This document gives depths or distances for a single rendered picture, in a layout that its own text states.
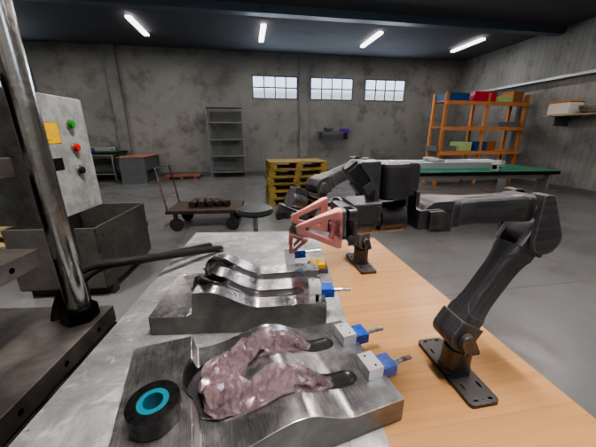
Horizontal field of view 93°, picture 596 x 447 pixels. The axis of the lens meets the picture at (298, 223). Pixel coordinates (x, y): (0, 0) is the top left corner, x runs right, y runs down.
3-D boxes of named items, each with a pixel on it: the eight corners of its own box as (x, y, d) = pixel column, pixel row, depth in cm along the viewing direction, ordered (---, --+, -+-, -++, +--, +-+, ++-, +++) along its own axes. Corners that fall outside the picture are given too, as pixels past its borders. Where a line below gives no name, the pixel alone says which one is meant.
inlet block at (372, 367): (402, 358, 68) (404, 340, 66) (417, 373, 64) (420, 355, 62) (355, 373, 64) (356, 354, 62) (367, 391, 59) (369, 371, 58)
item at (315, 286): (348, 292, 90) (349, 277, 88) (352, 301, 85) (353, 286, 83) (308, 294, 89) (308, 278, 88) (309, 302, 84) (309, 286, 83)
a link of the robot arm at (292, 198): (294, 209, 90) (306, 174, 89) (280, 204, 97) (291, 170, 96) (320, 217, 97) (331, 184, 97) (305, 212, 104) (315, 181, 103)
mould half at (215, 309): (316, 284, 107) (317, 251, 103) (325, 329, 82) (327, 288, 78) (182, 287, 105) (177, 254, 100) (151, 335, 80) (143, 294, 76)
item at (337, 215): (297, 213, 44) (355, 208, 45) (291, 202, 51) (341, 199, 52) (299, 253, 46) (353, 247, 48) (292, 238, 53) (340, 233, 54)
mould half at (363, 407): (340, 336, 80) (341, 302, 76) (402, 419, 56) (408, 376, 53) (142, 388, 63) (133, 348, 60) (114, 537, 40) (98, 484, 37)
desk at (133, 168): (162, 176, 937) (159, 153, 914) (148, 184, 805) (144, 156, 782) (139, 176, 925) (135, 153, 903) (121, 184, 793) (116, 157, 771)
